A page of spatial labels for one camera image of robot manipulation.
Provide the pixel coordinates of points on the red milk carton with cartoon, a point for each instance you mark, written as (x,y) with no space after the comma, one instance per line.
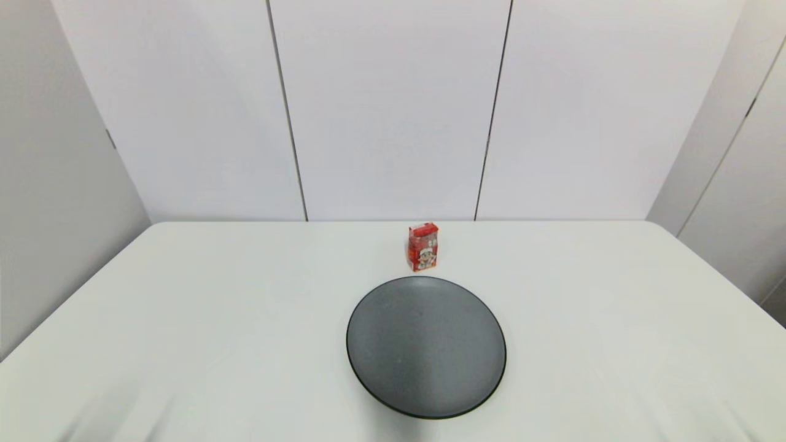
(423,248)

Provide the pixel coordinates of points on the dark grey round plate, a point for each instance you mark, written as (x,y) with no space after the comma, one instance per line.
(426,347)

